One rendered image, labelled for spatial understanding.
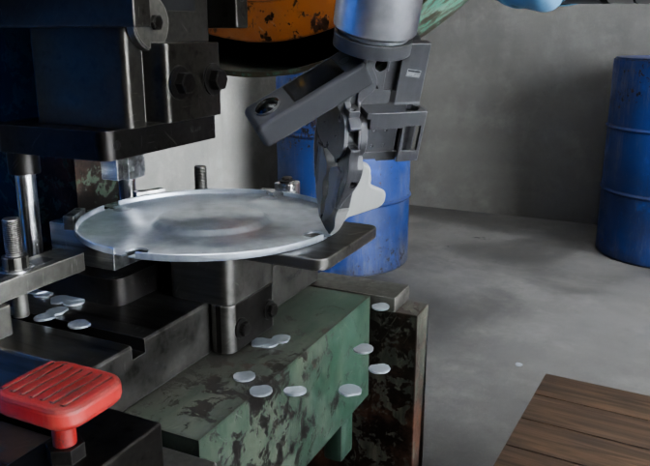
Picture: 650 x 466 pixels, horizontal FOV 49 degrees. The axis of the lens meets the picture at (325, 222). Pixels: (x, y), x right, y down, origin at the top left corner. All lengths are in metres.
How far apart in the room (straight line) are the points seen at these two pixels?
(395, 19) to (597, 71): 3.37
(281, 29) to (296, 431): 0.59
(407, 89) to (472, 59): 3.39
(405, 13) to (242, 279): 0.33
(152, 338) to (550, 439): 0.75
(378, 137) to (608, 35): 3.31
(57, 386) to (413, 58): 0.40
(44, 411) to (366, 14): 0.39
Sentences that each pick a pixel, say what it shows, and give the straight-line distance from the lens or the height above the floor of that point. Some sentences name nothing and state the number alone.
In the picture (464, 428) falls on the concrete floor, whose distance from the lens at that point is 1.96.
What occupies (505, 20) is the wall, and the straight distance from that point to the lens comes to 4.04.
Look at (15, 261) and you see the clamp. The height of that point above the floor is 0.77.
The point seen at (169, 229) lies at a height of 0.79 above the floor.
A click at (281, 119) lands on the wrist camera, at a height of 0.91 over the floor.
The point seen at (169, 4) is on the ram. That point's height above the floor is 1.01.
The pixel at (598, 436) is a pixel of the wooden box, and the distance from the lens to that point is 1.30.
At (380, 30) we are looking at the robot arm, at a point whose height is 0.99.
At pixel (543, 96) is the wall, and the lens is 4.01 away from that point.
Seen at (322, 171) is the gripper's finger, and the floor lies 0.85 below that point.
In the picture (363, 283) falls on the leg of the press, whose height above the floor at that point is 0.64.
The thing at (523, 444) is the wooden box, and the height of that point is 0.35.
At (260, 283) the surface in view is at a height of 0.71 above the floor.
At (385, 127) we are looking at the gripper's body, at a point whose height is 0.90.
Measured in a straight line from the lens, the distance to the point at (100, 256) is 0.83.
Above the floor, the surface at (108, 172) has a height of 0.83.
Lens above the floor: 0.99
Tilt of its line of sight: 15 degrees down
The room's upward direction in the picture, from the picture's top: straight up
